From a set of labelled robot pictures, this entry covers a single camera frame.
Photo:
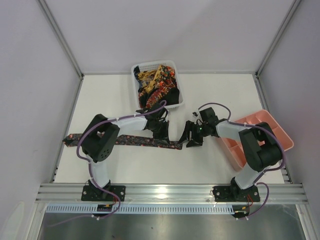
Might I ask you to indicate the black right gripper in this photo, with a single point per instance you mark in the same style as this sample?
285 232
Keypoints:
193 133

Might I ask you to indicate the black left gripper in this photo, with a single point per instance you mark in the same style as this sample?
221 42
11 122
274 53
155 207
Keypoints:
161 132

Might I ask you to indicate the dark floral paisley tie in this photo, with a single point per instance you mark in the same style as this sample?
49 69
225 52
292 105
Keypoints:
72 140

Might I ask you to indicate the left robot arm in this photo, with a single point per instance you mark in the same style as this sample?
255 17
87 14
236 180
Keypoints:
98 140

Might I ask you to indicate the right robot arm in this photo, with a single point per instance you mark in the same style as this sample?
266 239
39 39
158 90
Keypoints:
223 127

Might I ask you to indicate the black tie in basket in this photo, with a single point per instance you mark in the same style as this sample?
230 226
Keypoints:
172 97

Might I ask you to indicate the pink divided organiser tray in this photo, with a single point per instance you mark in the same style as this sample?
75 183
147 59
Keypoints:
259 142

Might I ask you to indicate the red multicolour patterned tie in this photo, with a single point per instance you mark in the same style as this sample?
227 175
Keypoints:
165 82

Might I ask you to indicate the yellow patterned tie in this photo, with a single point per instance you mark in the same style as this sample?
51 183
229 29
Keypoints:
147 80

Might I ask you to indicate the white perforated plastic basket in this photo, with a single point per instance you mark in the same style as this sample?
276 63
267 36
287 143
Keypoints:
148 66

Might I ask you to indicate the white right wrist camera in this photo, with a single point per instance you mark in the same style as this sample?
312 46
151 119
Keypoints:
196 114

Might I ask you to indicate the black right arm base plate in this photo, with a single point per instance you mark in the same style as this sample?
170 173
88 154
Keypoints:
228 193

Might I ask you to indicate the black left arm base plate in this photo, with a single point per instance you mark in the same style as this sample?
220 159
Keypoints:
92 194

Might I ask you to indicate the aluminium front rail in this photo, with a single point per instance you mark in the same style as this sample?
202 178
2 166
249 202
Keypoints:
287 194

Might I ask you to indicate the white slotted cable duct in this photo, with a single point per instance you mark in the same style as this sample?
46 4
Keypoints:
165 209

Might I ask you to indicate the right aluminium frame post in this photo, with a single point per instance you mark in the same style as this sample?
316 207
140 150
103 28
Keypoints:
279 34

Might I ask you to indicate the aluminium frame post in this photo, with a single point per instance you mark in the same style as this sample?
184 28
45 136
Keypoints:
279 34
44 7

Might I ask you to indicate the left aluminium frame post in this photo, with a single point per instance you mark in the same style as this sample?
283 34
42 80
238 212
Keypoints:
44 7

